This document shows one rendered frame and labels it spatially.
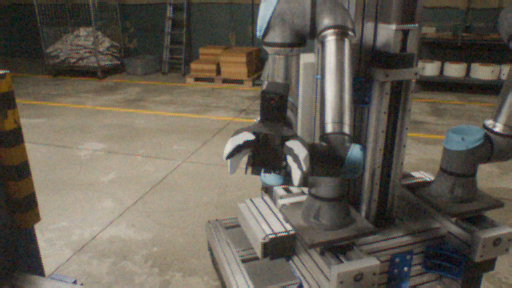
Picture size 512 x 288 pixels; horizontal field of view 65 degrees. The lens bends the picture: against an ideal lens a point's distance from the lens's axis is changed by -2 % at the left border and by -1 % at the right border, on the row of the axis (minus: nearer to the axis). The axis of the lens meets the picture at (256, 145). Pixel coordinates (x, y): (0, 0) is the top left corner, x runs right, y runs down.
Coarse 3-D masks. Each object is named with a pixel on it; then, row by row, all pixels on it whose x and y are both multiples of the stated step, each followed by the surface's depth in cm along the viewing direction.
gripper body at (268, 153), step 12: (288, 120) 75; (264, 132) 66; (276, 132) 66; (288, 132) 67; (264, 144) 66; (276, 144) 66; (252, 156) 67; (264, 156) 67; (276, 156) 67; (252, 168) 68; (264, 168) 68; (276, 168) 67
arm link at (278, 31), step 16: (272, 0) 99; (288, 0) 99; (304, 0) 98; (272, 16) 99; (288, 16) 99; (304, 16) 98; (272, 32) 101; (288, 32) 100; (304, 32) 101; (272, 48) 103; (288, 48) 101; (304, 48) 105; (272, 64) 106; (288, 64) 104; (272, 80) 107; (288, 80) 106
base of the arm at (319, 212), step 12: (312, 204) 118; (324, 204) 115; (336, 204) 115; (348, 204) 119; (312, 216) 117; (324, 216) 116; (336, 216) 116; (348, 216) 119; (324, 228) 116; (336, 228) 116
